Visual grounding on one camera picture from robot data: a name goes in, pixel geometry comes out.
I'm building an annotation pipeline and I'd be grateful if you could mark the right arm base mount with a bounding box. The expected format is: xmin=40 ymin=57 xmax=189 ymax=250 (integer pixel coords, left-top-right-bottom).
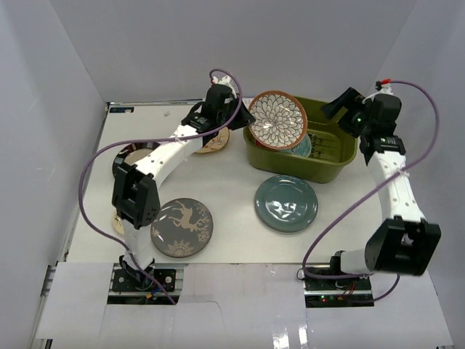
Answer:
xmin=296 ymin=268 xmax=374 ymax=309

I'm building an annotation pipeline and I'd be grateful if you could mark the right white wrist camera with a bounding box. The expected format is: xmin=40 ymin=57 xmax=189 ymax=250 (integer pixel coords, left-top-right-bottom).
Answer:
xmin=362 ymin=79 xmax=393 ymax=104

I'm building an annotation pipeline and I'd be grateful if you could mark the olive green plastic bin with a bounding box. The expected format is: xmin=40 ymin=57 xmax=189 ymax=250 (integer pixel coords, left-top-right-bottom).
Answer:
xmin=243 ymin=97 xmax=358 ymax=184

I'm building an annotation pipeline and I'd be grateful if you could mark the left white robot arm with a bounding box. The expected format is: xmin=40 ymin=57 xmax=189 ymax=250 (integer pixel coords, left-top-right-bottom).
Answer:
xmin=112 ymin=82 xmax=255 ymax=290

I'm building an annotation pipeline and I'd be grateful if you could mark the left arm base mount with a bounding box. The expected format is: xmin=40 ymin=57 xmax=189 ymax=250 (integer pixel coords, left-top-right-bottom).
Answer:
xmin=107 ymin=265 xmax=181 ymax=305

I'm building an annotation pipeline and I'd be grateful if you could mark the white petal pattern bowl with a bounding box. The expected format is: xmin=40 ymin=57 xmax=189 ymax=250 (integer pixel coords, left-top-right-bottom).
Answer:
xmin=248 ymin=90 xmax=307 ymax=151

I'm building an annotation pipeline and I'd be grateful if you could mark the grey-blue glazed plate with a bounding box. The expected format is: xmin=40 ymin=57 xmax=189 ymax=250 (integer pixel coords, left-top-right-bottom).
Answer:
xmin=254 ymin=175 xmax=319 ymax=233

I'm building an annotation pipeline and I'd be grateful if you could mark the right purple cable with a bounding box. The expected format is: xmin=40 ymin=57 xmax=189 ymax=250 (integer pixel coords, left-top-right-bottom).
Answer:
xmin=300 ymin=79 xmax=441 ymax=305

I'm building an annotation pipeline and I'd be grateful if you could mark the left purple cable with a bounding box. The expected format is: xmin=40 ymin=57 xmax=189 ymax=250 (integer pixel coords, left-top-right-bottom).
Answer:
xmin=78 ymin=67 xmax=243 ymax=305

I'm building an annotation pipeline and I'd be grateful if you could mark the cream plate with dark patch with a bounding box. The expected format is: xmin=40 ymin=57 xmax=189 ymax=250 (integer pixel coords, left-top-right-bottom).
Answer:
xmin=112 ymin=211 xmax=124 ymax=236

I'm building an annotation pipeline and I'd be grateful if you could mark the beige bird branch plate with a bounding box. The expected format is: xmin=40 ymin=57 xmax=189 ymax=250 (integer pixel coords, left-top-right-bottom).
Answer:
xmin=196 ymin=127 xmax=230 ymax=154

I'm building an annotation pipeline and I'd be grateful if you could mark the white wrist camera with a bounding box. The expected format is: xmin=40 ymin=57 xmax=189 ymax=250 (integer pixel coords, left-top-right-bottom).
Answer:
xmin=362 ymin=79 xmax=393 ymax=104
xmin=211 ymin=75 xmax=235 ymax=90

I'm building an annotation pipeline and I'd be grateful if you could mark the red and teal flower plate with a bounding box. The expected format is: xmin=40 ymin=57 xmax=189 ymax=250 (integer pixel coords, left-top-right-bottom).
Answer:
xmin=280 ymin=134 xmax=312 ymax=158

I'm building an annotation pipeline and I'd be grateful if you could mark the grey reindeer snowflake plate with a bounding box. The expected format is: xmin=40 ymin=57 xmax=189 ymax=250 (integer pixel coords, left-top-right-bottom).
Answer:
xmin=150 ymin=198 xmax=214 ymax=258

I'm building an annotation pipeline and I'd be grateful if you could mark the black rimmed striped plate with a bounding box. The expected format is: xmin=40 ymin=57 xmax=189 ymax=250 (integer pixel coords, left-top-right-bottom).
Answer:
xmin=112 ymin=143 xmax=160 ymax=177

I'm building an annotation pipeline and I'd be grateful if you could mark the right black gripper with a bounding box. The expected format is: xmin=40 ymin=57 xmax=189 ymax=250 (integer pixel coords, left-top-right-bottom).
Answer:
xmin=321 ymin=88 xmax=373 ymax=139

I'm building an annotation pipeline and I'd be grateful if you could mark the purple cable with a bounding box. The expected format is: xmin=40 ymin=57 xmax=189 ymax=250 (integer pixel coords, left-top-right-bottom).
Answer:
xmin=300 ymin=79 xmax=441 ymax=305
xmin=78 ymin=67 xmax=243 ymax=305

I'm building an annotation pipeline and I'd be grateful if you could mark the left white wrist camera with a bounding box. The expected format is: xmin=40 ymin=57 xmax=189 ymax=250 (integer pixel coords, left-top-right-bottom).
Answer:
xmin=211 ymin=75 xmax=235 ymax=90

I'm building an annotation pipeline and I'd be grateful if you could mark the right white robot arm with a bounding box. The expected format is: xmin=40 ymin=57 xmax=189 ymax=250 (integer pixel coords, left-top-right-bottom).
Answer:
xmin=321 ymin=80 xmax=441 ymax=290

